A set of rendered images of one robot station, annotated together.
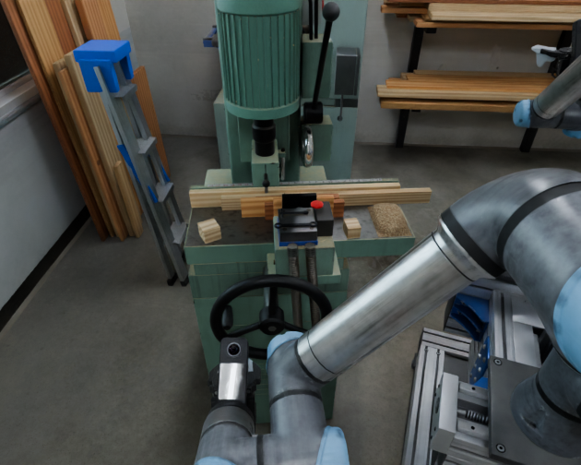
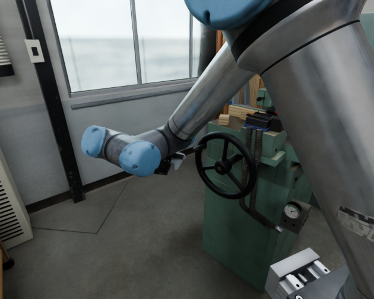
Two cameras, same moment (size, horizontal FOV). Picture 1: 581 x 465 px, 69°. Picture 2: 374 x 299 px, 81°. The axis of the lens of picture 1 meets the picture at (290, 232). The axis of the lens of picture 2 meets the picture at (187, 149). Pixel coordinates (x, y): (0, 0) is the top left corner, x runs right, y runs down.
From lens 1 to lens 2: 53 cm
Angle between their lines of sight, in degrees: 41
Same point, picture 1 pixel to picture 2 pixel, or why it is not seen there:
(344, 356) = (180, 113)
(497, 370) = not seen: hidden behind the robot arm
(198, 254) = (213, 128)
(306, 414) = (149, 135)
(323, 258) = (266, 142)
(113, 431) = (163, 219)
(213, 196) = (238, 110)
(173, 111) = not seen: hidden behind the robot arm
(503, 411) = (330, 287)
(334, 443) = (143, 143)
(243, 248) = (234, 132)
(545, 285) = not seen: outside the picture
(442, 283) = (227, 51)
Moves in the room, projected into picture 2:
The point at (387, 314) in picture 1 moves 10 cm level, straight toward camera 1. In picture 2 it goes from (200, 80) to (149, 83)
